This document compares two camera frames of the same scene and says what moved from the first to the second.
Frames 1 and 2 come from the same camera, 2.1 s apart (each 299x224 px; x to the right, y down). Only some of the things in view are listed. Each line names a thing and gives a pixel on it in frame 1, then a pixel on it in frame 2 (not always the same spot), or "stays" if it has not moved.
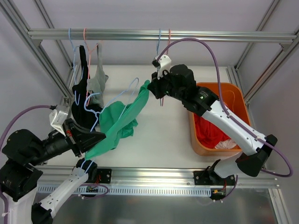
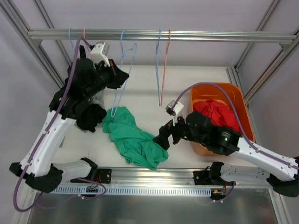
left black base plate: (103, 176) stays
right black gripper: (159, 85) → (173, 130)
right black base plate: (210, 178) stays
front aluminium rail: (54, 176) stays
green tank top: (117, 122) → (138, 146)
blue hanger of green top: (97, 114) → (134, 48)
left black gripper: (72, 136) → (112, 76)
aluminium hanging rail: (268, 34) stays
